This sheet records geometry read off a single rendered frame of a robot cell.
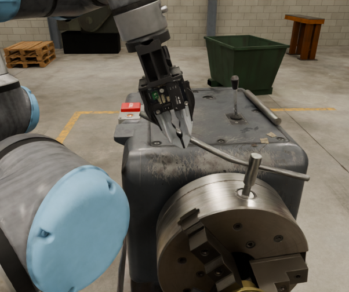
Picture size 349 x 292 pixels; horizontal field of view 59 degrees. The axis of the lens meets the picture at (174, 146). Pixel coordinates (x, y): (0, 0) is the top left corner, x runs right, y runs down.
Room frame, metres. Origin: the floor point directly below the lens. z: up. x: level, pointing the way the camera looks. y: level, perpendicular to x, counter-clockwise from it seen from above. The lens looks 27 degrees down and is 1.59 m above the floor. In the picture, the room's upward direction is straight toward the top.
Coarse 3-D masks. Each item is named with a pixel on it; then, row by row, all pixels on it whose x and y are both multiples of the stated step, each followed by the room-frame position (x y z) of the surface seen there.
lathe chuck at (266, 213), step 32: (192, 192) 0.53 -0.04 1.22; (224, 192) 0.50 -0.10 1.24; (256, 192) 0.51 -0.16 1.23; (160, 224) 0.53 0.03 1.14; (224, 224) 0.45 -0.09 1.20; (256, 224) 0.46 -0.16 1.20; (288, 224) 0.46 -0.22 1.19; (160, 256) 0.45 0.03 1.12; (192, 256) 0.45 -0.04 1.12; (256, 256) 0.46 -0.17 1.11
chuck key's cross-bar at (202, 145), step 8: (144, 112) 0.56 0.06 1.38; (176, 128) 0.55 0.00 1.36; (200, 144) 0.53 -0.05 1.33; (216, 152) 0.52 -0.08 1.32; (232, 160) 0.51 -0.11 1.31; (240, 160) 0.51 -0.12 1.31; (248, 160) 0.51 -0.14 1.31; (264, 168) 0.49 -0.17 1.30; (272, 168) 0.49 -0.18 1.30; (280, 168) 0.49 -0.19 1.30; (288, 176) 0.48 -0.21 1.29; (296, 176) 0.48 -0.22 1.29; (304, 176) 0.47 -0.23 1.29
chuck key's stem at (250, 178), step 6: (252, 156) 0.50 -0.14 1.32; (258, 156) 0.50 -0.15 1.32; (252, 162) 0.50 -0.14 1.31; (258, 162) 0.49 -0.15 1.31; (252, 168) 0.49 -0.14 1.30; (258, 168) 0.49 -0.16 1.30; (246, 174) 0.50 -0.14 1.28; (252, 174) 0.49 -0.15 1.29; (246, 180) 0.50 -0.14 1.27; (252, 180) 0.49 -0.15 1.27; (246, 186) 0.50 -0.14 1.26; (246, 192) 0.50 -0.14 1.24
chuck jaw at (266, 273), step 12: (252, 264) 0.45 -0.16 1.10; (264, 264) 0.44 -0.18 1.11; (276, 264) 0.44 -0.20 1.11; (288, 264) 0.44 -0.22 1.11; (300, 264) 0.44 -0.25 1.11; (252, 276) 0.43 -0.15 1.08; (264, 276) 0.42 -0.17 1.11; (276, 276) 0.41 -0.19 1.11; (288, 276) 0.42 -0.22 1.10; (300, 276) 0.43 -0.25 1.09; (264, 288) 0.39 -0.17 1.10; (276, 288) 0.39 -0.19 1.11; (288, 288) 0.40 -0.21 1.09
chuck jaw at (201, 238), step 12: (192, 216) 0.47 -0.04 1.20; (192, 228) 0.45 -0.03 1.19; (204, 228) 0.44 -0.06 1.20; (192, 240) 0.43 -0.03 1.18; (204, 240) 0.42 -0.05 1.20; (216, 240) 0.44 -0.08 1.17; (192, 252) 0.41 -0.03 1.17; (204, 252) 0.42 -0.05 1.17; (216, 252) 0.41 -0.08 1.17; (228, 252) 0.45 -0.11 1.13; (204, 264) 0.41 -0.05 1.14; (216, 264) 0.40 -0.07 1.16; (228, 264) 0.41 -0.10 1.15; (216, 276) 0.39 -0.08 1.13; (228, 276) 0.39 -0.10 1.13; (228, 288) 0.37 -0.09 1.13; (240, 288) 0.38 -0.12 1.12
